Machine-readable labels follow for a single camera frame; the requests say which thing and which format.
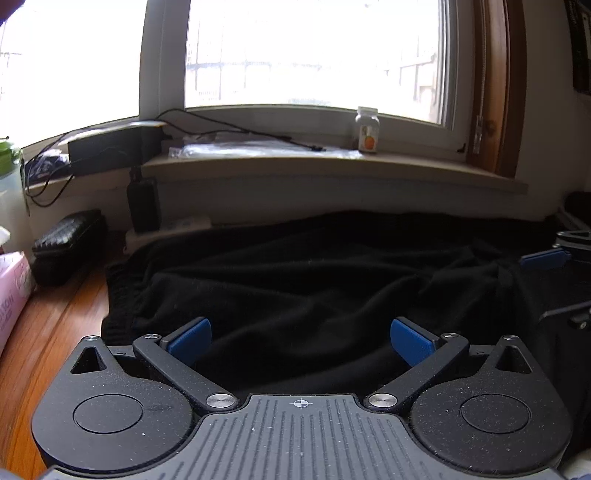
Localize dark wall hanging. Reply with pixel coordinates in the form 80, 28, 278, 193
564, 0, 591, 95

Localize clear plastic bag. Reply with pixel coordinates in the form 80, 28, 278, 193
168, 138, 365, 161

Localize black box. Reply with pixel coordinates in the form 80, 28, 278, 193
67, 124, 163, 176

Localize small orange-label bottle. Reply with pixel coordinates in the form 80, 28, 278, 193
355, 106, 380, 153

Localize purple patterned packet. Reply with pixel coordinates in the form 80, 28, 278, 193
25, 154, 70, 181

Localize black fleece sweatshirt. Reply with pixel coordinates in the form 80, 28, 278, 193
100, 210, 591, 398

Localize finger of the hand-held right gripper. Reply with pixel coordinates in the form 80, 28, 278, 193
539, 302, 591, 330
519, 230, 591, 274

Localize brown wooden window trim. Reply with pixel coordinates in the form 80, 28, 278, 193
473, 0, 527, 178

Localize black textured case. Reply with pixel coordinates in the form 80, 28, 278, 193
31, 210, 108, 287

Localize pink tissue box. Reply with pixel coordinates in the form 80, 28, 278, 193
0, 251, 36, 356

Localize green-lid white bottle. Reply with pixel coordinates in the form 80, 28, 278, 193
0, 137, 32, 254

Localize black cable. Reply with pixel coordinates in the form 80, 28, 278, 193
21, 134, 77, 208
157, 108, 326, 153

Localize white window frame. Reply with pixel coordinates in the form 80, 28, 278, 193
139, 0, 476, 162

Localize black power adapter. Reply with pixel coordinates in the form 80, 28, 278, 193
127, 178, 161, 234

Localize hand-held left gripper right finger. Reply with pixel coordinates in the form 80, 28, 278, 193
363, 318, 537, 412

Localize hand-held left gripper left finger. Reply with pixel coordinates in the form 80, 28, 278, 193
69, 318, 240, 412

